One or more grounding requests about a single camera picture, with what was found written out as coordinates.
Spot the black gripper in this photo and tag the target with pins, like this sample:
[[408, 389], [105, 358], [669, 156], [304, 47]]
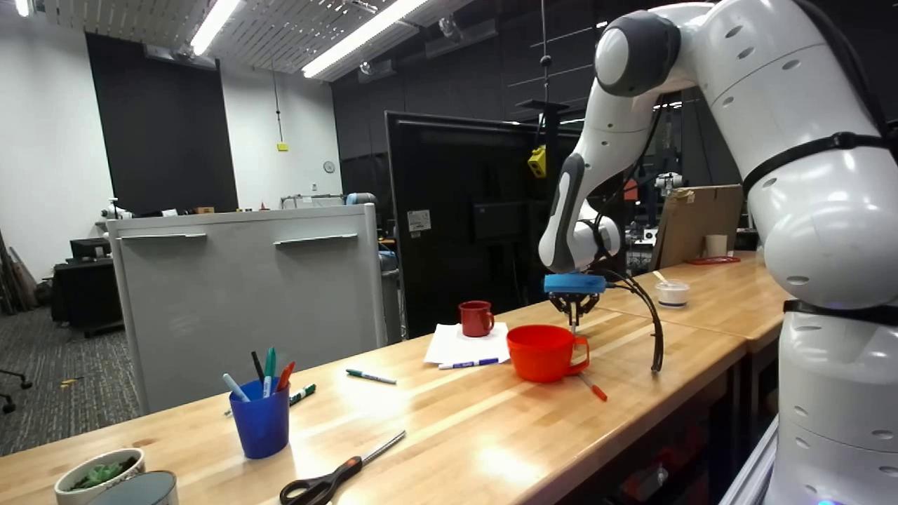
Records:
[[572, 301]]

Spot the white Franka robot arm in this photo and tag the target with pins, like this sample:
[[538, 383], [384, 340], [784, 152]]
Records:
[[822, 205]]

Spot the large orange-red cup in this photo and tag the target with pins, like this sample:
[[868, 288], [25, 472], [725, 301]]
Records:
[[541, 355]]

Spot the long red pen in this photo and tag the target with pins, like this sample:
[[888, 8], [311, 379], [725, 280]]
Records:
[[597, 395]]

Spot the small white paper cup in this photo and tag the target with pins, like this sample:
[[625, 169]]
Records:
[[715, 245]]

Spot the white pen green cap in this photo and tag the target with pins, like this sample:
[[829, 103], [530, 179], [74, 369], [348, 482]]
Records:
[[369, 378]]

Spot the red felt pen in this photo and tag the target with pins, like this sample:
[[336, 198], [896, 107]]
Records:
[[287, 374]]

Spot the teal green felt pen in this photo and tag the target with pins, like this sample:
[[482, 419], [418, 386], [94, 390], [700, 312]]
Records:
[[270, 362]]

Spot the black felt pen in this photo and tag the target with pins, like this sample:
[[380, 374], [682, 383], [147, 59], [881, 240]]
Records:
[[255, 367]]

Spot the blue plastic cup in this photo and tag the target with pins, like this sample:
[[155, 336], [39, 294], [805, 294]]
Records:
[[258, 424]]

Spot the light blue felt pen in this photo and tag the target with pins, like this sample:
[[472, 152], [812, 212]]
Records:
[[237, 386]]

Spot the dark red mug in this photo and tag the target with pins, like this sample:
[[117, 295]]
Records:
[[474, 320]]

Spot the small white bowl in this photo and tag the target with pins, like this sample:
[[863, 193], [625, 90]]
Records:
[[672, 294]]

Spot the white paper sheet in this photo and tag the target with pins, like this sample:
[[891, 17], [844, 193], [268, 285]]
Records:
[[449, 347]]

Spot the brown cardboard board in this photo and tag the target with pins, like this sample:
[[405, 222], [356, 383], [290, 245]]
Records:
[[696, 226]]

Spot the yellow hanging tag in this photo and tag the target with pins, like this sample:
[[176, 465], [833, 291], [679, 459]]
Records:
[[536, 160]]

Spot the large black panel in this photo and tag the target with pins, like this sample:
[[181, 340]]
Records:
[[465, 186]]

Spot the white label sticker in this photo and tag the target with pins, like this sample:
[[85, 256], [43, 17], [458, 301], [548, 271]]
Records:
[[418, 219]]

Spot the grey partition cabinet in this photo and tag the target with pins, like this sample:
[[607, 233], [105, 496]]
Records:
[[242, 299]]

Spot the ceiling light strip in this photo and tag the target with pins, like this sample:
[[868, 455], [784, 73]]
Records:
[[213, 26], [364, 38]]

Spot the black equipment cart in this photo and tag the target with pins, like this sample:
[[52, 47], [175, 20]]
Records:
[[85, 291]]

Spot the small white pot with greenery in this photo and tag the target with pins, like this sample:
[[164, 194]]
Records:
[[71, 482]]

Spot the black office chair base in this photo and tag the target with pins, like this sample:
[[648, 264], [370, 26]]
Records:
[[11, 389]]

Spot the blue printed gripper mount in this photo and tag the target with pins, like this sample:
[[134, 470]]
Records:
[[572, 285]]

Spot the black wall screen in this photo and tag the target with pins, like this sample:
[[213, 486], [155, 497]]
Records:
[[157, 123]]

